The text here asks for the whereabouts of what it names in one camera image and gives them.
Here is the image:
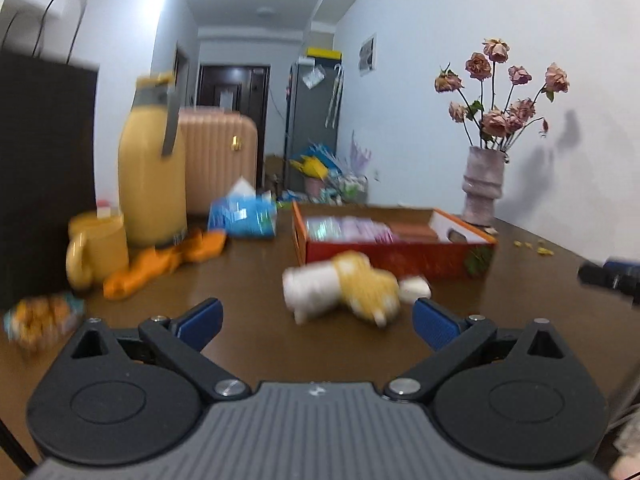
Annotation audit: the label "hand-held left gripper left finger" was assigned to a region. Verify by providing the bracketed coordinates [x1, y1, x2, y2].
[70, 297, 251, 401]

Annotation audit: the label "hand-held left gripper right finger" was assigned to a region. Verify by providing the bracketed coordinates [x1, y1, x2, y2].
[384, 297, 568, 403]

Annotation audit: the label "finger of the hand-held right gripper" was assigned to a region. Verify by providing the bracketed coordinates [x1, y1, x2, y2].
[577, 257, 640, 306]

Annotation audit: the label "orange cardboard box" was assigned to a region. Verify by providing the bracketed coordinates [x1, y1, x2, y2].
[291, 201, 498, 281]

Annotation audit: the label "yellow white plush toy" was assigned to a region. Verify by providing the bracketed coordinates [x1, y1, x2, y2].
[281, 251, 432, 328]

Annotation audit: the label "purple tissue packet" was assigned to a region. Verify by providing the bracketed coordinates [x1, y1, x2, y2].
[305, 216, 396, 246]

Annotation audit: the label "scattered yellow petals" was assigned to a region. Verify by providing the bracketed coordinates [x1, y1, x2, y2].
[514, 240, 555, 256]

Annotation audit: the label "orange cloth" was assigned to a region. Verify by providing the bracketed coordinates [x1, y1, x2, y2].
[102, 229, 228, 302]

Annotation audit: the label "blue tissue packet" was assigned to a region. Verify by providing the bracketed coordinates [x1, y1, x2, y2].
[207, 176, 278, 240]

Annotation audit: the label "yellow mug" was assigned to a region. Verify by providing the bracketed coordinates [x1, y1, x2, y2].
[66, 210, 130, 292]

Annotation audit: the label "pink ribbed vase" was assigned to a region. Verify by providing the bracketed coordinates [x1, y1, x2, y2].
[461, 146, 506, 227]

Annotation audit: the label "yellow thermos jug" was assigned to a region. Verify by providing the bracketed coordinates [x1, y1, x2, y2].
[117, 74, 190, 248]

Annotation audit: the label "colourful snack packet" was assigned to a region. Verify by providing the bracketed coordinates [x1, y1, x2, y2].
[4, 292, 86, 351]

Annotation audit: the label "pink suitcase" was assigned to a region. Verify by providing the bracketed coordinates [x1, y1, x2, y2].
[177, 107, 259, 216]

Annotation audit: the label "pile of colourful floor clutter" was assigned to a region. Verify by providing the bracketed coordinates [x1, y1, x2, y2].
[277, 132, 373, 206]

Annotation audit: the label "dried pink roses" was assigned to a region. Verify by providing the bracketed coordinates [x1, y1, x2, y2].
[434, 37, 571, 152]

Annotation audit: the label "black paper bag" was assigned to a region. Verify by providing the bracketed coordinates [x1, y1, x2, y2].
[0, 0, 100, 311]

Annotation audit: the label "grey fridge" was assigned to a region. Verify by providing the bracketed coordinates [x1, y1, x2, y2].
[284, 57, 346, 196]

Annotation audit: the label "dark brown door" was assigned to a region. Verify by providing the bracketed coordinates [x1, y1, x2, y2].
[196, 64, 271, 126]

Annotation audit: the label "white cane umbrella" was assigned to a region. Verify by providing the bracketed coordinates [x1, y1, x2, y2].
[325, 64, 346, 130]

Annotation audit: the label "framed wall picture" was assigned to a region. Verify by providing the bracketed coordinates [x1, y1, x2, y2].
[358, 34, 377, 77]

